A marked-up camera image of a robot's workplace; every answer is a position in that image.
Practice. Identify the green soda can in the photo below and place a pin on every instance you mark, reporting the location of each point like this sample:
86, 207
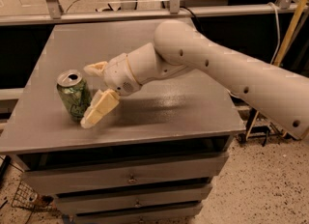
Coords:
74, 92

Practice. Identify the top grey drawer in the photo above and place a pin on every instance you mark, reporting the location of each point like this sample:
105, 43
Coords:
125, 173

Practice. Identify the grey drawer cabinet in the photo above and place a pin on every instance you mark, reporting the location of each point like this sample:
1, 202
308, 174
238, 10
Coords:
189, 114

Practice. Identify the metal railing frame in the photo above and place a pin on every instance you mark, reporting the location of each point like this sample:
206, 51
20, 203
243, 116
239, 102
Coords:
145, 2

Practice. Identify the grey drawer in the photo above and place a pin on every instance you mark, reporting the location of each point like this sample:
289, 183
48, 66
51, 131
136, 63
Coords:
134, 199
140, 215
125, 173

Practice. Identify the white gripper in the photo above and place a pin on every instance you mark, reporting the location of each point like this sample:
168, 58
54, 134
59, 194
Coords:
120, 73

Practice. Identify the wire mesh basket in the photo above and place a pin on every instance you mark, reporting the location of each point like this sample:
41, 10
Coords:
25, 198

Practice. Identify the bottom grey drawer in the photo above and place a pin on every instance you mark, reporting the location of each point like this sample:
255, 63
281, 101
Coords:
140, 215

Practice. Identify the middle grey drawer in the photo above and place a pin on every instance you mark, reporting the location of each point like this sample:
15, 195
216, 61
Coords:
134, 199

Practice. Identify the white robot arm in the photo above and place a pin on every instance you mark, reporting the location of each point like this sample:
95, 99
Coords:
278, 94

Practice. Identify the yellow pole stand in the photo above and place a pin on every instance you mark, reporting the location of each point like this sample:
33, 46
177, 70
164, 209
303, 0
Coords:
276, 60

